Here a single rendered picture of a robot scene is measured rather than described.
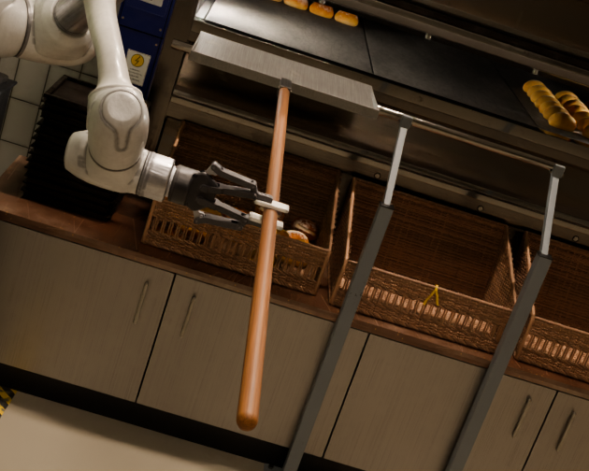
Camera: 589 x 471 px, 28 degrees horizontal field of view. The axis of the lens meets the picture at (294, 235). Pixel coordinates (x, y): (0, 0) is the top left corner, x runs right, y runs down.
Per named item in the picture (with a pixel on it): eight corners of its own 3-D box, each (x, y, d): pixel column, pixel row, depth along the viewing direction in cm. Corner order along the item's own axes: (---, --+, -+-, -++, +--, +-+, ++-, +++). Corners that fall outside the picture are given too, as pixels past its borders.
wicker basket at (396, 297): (324, 249, 396) (351, 174, 387) (481, 296, 402) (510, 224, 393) (326, 305, 351) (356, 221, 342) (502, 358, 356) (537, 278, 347)
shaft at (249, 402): (253, 436, 159) (260, 419, 158) (232, 431, 159) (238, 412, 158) (287, 99, 318) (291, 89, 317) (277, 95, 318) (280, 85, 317)
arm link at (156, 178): (140, 185, 236) (168, 194, 237) (133, 201, 228) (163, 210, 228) (152, 145, 233) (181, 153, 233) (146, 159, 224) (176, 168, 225)
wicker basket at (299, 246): (158, 193, 394) (180, 118, 385) (317, 243, 399) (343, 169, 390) (137, 243, 348) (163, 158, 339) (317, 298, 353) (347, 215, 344)
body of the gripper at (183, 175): (179, 156, 233) (223, 170, 234) (167, 193, 236) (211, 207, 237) (174, 168, 226) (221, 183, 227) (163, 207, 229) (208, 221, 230)
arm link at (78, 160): (132, 206, 233) (137, 180, 221) (56, 183, 231) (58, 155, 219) (148, 160, 237) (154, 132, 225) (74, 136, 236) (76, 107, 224)
